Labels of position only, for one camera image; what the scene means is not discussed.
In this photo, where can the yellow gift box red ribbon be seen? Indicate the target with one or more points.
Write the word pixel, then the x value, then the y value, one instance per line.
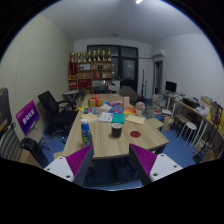
pixel 95 101

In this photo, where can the wooden side desk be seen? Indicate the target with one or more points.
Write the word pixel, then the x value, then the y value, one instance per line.
pixel 200 115

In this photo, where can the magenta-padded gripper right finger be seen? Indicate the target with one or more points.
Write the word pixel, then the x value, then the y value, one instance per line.
pixel 145 159

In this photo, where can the small white folding table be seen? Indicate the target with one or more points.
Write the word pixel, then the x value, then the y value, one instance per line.
pixel 71 92

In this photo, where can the ceiling light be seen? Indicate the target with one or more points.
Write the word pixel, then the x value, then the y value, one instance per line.
pixel 139 1

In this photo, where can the black tripod stand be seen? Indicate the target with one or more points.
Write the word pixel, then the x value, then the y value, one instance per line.
pixel 144 88

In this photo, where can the white wall air conditioner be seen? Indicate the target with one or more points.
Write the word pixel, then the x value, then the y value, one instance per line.
pixel 159 53

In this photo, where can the wooden shelf unit with trophies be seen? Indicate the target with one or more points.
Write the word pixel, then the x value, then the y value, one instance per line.
pixel 90 75

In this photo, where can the black standing board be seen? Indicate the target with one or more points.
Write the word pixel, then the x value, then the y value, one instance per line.
pixel 4 108

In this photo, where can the blue and red book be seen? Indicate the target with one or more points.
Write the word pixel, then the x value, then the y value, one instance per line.
pixel 116 110

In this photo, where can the pink flat box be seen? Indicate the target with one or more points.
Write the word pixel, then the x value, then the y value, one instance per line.
pixel 115 103

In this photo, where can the pale yellow envelope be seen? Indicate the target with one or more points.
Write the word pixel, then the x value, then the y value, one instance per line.
pixel 135 119

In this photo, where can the orange book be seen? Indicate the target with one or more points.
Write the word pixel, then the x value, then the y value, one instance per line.
pixel 129 111

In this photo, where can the black computer monitor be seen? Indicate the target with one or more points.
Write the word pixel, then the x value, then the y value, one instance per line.
pixel 171 86

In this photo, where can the striped chair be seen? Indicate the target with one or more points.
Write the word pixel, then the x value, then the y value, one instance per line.
pixel 9 145

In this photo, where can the small tan carton box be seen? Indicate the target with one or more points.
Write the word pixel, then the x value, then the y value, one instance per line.
pixel 126 101

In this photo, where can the pale yellow notebook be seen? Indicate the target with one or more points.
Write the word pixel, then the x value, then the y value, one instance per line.
pixel 89 117

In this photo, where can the purple sign board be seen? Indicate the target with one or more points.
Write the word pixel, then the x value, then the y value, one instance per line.
pixel 27 117

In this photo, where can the black office chair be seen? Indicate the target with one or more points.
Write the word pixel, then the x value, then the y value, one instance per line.
pixel 53 110

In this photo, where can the dark framed glass door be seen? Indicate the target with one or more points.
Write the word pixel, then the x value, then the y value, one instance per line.
pixel 128 70

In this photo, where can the blue drink bottle white cap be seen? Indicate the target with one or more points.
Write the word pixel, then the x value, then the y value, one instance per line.
pixel 86 133

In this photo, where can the white round stool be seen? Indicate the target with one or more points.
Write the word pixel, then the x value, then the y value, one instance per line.
pixel 190 126

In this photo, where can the pink flowers in white pot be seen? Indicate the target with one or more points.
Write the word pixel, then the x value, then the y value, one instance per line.
pixel 140 107

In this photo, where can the black chair backrest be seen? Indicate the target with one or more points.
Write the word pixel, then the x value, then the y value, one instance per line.
pixel 31 148

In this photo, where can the black cup white inside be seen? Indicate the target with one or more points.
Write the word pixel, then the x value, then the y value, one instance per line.
pixel 116 131

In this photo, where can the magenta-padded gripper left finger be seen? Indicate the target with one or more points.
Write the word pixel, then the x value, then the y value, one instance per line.
pixel 78 160

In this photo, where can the brown wooden stool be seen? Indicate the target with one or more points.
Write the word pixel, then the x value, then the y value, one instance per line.
pixel 181 117

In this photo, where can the flat round red coaster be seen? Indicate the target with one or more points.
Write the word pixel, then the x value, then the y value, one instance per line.
pixel 135 134

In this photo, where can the grey armchair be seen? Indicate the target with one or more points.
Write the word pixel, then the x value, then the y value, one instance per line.
pixel 127 91

